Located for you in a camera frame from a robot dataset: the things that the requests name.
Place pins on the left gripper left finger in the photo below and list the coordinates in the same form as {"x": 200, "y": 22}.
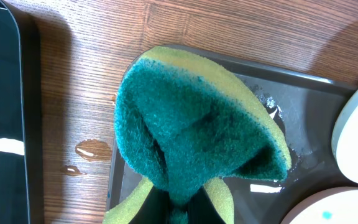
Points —
{"x": 155, "y": 209}

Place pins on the dark brown serving tray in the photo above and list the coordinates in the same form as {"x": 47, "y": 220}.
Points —
{"x": 307, "y": 121}

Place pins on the green yellow sponge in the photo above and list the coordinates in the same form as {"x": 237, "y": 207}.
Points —
{"x": 184, "y": 122}

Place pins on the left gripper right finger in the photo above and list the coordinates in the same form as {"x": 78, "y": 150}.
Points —
{"x": 201, "y": 210}

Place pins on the black rectangular water tray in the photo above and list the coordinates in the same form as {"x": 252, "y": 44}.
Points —
{"x": 21, "y": 164}

